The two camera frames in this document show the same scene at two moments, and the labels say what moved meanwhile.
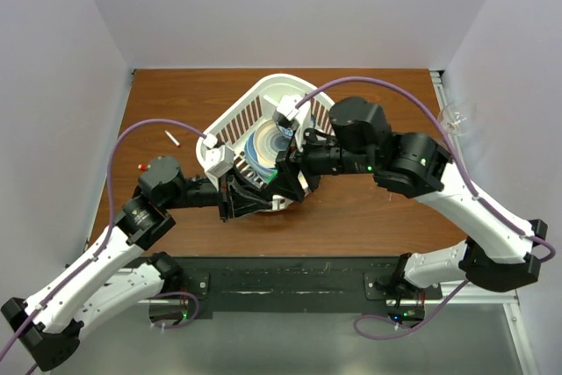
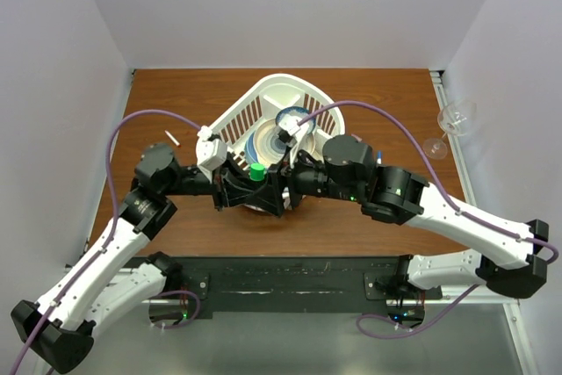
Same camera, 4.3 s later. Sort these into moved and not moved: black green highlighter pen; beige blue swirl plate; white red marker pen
Moved: black green highlighter pen
Not moved: beige blue swirl plate; white red marker pen
